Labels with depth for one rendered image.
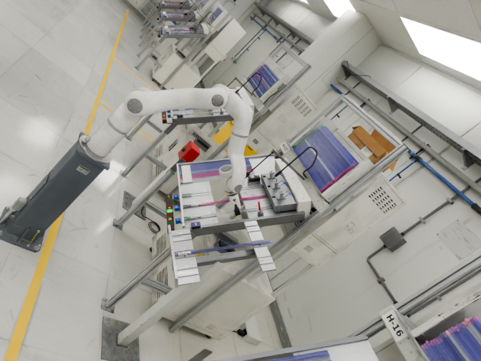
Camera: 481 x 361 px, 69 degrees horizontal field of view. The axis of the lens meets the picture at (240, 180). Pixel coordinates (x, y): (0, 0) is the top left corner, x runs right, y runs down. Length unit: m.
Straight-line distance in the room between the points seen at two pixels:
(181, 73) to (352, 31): 2.90
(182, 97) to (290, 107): 1.77
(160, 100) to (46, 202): 0.84
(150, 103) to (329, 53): 3.84
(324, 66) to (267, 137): 2.14
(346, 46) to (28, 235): 4.46
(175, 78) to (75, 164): 4.70
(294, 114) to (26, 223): 2.36
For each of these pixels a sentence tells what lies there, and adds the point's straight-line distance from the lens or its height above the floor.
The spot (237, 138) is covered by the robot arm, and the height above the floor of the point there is 1.29.
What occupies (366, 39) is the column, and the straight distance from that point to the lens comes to 5.49.
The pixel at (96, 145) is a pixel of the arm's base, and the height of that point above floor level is 0.76.
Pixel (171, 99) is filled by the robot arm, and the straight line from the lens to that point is 1.76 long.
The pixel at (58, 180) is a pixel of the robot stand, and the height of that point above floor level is 0.48.
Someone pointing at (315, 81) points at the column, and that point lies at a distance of 5.34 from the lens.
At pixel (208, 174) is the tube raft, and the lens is 2.39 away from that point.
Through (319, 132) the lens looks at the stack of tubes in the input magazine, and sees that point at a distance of 2.41.
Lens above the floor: 1.64
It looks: 16 degrees down
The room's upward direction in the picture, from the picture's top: 49 degrees clockwise
